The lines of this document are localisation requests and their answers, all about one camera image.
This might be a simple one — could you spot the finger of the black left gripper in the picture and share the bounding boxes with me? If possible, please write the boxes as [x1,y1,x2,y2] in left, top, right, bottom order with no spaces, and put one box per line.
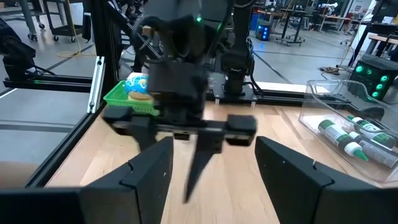
[183,129,226,205]
[133,124,160,152]

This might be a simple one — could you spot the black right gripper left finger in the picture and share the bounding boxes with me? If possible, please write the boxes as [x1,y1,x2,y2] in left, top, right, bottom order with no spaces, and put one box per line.
[79,136,174,224]

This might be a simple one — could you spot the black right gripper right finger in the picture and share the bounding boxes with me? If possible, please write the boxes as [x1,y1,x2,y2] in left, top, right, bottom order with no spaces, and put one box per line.
[254,136,398,224]

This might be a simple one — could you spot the tan toy donut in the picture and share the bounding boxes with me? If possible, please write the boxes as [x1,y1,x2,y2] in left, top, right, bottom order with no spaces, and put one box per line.
[127,90,155,104]

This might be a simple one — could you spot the blue frosted toy donut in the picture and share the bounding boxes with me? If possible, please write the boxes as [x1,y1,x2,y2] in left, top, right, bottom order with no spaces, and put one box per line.
[124,73,150,95]

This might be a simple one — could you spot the green capped white tube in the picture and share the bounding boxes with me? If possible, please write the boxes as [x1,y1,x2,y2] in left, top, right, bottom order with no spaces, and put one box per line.
[317,119,369,162]

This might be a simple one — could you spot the dark teal ink bottle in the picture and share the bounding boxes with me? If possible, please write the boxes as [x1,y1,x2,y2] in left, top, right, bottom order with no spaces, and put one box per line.
[348,131,398,169]

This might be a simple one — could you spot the green ink bottle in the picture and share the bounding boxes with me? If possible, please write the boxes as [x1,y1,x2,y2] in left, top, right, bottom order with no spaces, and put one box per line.
[347,115,398,147]

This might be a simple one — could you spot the green plastic basket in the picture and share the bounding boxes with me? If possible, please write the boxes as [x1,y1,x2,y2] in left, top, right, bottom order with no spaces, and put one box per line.
[103,80,161,117]

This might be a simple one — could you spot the silver aluminium bar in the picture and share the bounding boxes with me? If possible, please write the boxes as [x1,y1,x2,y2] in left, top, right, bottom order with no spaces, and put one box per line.
[86,55,106,114]

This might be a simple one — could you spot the clear plastic bin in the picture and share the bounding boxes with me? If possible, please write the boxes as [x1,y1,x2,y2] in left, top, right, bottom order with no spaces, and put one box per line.
[298,79,398,184]

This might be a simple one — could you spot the computer tower with blue lights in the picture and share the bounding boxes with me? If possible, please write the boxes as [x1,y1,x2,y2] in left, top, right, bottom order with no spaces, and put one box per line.
[255,19,271,42]

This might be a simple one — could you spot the wheeled cart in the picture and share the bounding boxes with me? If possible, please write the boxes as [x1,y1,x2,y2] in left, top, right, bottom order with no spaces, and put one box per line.
[18,0,85,44]

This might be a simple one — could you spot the computer tower with green lights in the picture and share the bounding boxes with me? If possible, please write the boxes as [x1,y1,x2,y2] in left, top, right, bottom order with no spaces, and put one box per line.
[348,54,398,103]

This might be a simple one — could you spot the background work table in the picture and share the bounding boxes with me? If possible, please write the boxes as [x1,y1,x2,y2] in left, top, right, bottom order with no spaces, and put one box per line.
[257,5,313,47]

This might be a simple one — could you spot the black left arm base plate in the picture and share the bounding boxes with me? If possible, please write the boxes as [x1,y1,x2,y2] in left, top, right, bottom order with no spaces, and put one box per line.
[211,73,259,106]

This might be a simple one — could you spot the black aluminium table frame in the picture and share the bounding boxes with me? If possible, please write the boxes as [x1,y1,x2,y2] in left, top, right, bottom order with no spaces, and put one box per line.
[0,0,343,189]

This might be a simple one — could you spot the yellow floor cable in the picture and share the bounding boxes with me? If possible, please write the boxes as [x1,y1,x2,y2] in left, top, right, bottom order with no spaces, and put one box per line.
[55,0,98,59]

